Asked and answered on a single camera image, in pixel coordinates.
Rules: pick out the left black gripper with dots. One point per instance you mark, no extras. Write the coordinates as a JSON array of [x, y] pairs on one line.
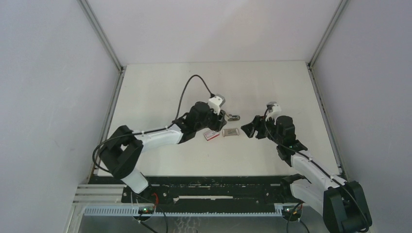
[[218, 120]]

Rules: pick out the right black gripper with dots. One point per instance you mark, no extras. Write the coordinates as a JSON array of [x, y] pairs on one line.
[[249, 128]]

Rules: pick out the red white staple box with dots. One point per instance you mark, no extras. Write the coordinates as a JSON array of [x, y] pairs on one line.
[[211, 135]]

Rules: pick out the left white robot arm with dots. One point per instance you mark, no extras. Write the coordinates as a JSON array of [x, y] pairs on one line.
[[121, 152]]

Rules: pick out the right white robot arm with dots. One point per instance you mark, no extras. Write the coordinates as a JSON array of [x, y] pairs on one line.
[[342, 204]]

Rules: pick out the right green circuit board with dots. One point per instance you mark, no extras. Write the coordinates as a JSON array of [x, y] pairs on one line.
[[291, 211]]

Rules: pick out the green circuit board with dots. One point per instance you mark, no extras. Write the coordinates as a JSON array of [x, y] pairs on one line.
[[146, 211], [291, 211]]

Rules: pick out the left green circuit board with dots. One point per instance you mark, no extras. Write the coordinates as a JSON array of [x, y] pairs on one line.
[[146, 211]]

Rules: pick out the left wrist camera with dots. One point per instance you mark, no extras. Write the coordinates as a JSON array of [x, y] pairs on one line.
[[216, 102]]

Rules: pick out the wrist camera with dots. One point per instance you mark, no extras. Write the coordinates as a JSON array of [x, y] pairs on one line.
[[216, 102], [274, 110]]

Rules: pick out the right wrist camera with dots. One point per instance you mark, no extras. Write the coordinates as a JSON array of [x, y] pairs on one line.
[[274, 110]]

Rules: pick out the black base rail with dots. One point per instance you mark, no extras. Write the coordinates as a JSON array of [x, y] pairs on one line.
[[213, 195]]

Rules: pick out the right aluminium frame post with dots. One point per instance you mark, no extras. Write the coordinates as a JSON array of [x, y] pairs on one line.
[[311, 67]]

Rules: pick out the aluminium frame post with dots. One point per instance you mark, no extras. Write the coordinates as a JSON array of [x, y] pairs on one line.
[[101, 35], [311, 67]]

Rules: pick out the left aluminium frame post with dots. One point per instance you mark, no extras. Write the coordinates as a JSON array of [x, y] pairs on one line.
[[101, 35]]

